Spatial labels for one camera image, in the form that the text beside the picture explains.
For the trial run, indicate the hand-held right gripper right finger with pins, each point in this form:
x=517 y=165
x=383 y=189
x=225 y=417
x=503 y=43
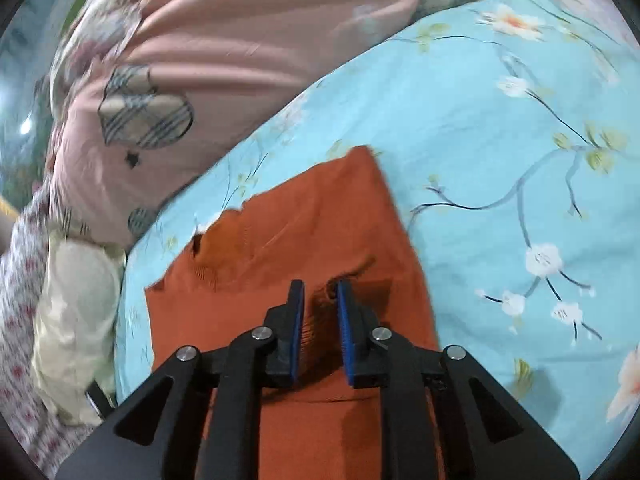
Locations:
x=345 y=330

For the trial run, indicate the light blue floral bedsheet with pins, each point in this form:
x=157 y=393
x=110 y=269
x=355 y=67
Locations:
x=475 y=135

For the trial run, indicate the orange knitted sweater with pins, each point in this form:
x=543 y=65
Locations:
x=300 y=240

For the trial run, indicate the pink plaid-patch quilt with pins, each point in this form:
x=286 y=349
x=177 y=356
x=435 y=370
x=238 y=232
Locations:
x=200 y=85

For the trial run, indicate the cream pillow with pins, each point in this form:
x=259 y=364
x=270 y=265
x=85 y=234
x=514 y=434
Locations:
x=75 y=320

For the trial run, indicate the white red-floral cloth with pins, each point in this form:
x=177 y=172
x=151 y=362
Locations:
x=25 y=310

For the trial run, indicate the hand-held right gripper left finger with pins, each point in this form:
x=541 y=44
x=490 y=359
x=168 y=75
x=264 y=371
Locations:
x=296 y=330

